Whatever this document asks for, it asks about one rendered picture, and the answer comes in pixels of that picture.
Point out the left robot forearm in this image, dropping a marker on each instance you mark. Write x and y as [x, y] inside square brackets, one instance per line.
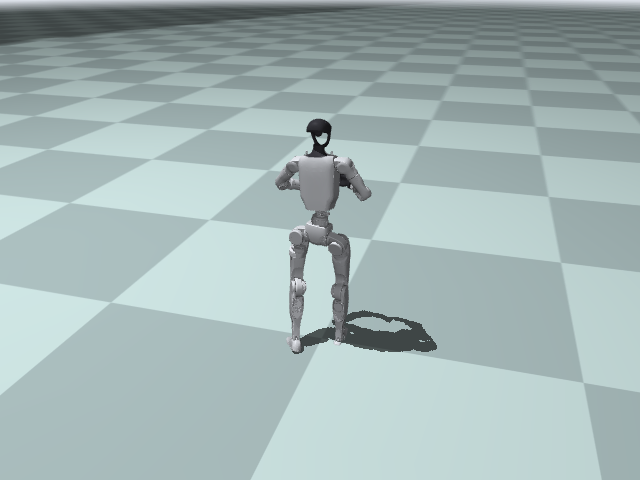
[293, 184]

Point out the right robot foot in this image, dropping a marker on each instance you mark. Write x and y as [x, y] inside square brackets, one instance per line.
[345, 333]

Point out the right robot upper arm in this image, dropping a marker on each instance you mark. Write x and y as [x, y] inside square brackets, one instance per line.
[346, 166]

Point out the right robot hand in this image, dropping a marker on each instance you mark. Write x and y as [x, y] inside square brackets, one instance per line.
[344, 182]

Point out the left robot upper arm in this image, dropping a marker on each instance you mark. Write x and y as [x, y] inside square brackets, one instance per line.
[286, 173]

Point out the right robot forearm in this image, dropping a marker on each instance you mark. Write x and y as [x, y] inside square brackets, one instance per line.
[354, 190]

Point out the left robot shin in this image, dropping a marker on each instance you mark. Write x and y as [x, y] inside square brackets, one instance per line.
[296, 305]

